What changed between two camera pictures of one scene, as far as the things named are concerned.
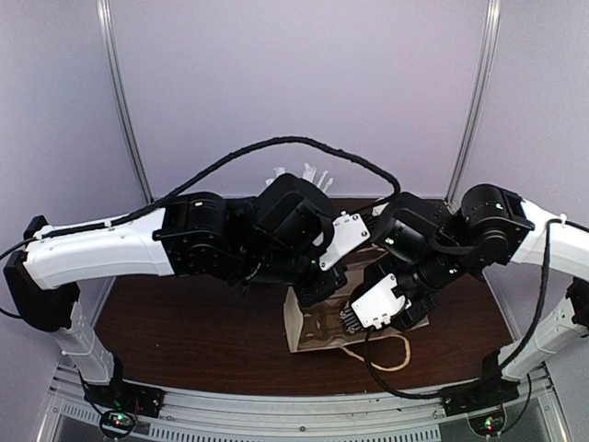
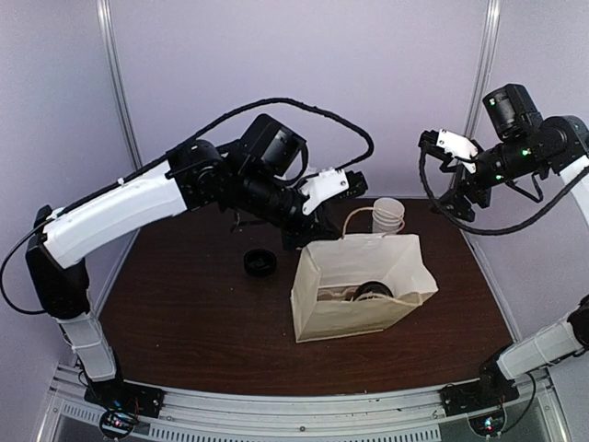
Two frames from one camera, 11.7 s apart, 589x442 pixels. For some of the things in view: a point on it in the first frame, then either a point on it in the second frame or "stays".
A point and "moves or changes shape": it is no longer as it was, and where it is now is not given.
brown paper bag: x=316 y=326 moves or changes shape
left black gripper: x=308 y=296 → x=317 y=227
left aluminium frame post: x=107 y=31 stays
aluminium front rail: x=527 y=415 stays
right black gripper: x=405 y=320 → x=464 y=182
